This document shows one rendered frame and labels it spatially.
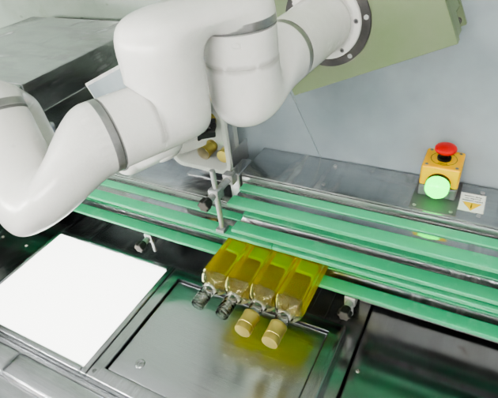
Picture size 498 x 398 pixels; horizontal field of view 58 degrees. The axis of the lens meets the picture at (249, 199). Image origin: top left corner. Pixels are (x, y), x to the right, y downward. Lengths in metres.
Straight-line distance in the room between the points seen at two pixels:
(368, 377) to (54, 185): 0.76
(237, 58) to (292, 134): 0.54
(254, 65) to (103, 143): 0.20
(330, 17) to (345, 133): 0.34
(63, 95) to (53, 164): 1.26
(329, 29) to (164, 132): 0.33
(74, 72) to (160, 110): 1.28
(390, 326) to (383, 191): 0.33
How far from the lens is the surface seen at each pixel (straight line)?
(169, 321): 1.11
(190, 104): 0.52
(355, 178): 0.99
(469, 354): 1.11
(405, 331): 1.11
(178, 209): 1.14
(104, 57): 1.87
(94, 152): 0.49
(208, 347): 1.05
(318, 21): 0.72
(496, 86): 0.92
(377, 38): 0.81
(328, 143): 1.04
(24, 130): 0.55
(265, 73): 0.57
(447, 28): 0.78
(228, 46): 0.55
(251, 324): 0.89
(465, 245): 0.89
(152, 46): 0.49
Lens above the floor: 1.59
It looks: 43 degrees down
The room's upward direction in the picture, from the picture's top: 141 degrees counter-clockwise
